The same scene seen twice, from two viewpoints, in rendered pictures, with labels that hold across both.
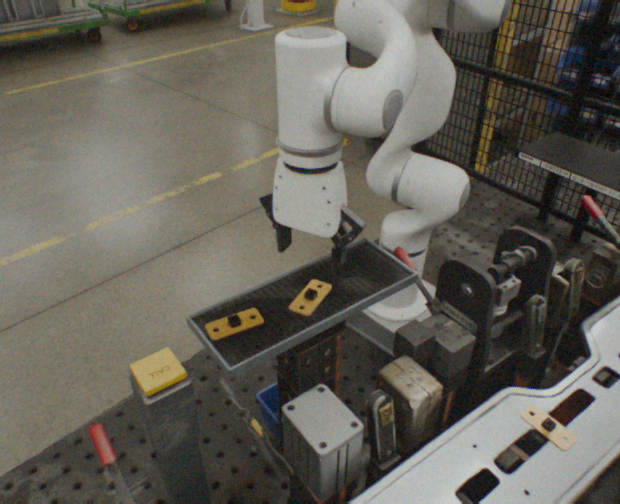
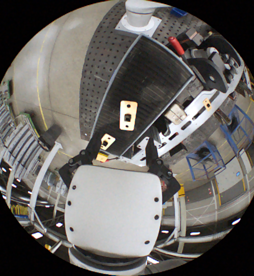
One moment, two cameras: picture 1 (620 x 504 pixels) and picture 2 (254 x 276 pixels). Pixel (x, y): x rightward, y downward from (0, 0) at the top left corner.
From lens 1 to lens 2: 83 cm
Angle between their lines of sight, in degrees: 95
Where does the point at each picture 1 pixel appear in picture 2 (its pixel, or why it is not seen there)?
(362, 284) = (157, 92)
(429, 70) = not seen: outside the picture
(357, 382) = not seen: hidden behind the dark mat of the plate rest
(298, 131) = not seen: hidden behind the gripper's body
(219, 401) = (98, 82)
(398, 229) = (139, 6)
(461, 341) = (198, 91)
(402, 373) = (174, 114)
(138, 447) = (92, 103)
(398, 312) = (143, 28)
